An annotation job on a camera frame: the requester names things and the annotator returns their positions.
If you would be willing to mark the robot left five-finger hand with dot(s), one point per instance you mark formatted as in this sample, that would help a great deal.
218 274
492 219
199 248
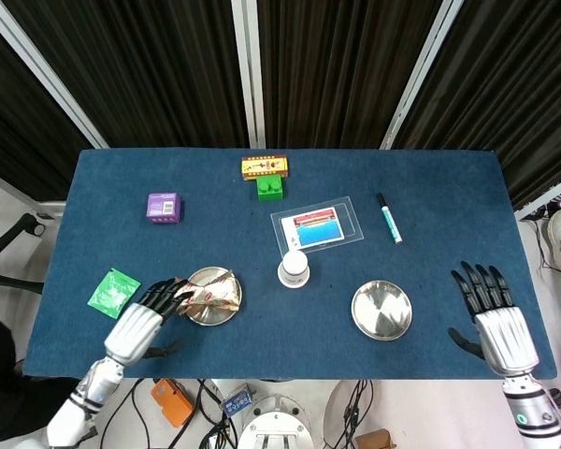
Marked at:
133 329

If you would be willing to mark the robot right five-finger hand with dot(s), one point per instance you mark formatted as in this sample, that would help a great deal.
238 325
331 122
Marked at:
507 339

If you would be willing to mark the snack wrapper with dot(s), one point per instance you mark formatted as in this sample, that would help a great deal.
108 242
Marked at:
212 294

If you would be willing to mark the small white jar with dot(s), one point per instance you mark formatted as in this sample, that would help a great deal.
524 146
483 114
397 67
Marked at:
293 269

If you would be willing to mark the robot right silver arm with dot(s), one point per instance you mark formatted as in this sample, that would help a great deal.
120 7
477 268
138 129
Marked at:
533 411

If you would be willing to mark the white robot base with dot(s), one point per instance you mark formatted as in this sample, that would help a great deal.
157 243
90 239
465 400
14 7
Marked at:
276 428

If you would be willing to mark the robot left silver arm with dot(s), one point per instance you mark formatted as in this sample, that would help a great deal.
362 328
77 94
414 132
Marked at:
86 402

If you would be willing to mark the green sachet packet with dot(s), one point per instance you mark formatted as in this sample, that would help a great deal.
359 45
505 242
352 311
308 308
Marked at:
114 294

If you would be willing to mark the round steel plate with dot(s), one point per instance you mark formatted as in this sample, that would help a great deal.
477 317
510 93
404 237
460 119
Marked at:
210 319
381 311

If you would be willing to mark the orange plastic device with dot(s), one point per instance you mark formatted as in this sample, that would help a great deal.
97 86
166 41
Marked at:
173 403

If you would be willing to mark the purple cardboard box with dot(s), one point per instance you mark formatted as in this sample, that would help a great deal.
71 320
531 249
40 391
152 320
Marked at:
163 208

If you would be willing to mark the small blue device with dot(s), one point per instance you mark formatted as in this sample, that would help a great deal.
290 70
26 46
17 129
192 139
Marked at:
237 401

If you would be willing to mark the person in black clothing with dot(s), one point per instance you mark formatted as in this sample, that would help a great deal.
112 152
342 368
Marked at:
9 402

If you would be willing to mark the black office chair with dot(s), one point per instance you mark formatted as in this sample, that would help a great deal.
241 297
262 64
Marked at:
30 227

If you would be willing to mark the blue felt table cloth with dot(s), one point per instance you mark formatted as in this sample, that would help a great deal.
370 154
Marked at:
290 351

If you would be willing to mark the brown cardboard box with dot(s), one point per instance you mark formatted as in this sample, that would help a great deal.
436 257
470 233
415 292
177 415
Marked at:
374 440

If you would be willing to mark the green white marker pen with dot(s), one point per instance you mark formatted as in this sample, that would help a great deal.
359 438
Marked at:
389 218

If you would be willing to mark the clear plastic tray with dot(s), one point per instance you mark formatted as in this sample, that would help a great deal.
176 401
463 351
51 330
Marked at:
353 220

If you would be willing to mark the green building block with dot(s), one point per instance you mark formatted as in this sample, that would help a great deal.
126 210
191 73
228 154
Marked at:
270 191

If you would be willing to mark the blue red printed card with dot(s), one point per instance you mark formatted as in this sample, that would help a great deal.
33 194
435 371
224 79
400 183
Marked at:
315 229

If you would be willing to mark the yellow red carton box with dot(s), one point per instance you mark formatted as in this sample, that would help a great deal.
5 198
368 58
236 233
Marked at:
265 167

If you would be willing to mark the dark brown curtain panel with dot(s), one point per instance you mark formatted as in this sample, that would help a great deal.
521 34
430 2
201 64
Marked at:
145 70
519 84
346 70
18 131

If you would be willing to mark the white frame post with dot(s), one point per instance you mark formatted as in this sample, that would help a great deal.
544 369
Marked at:
51 86
421 70
248 70

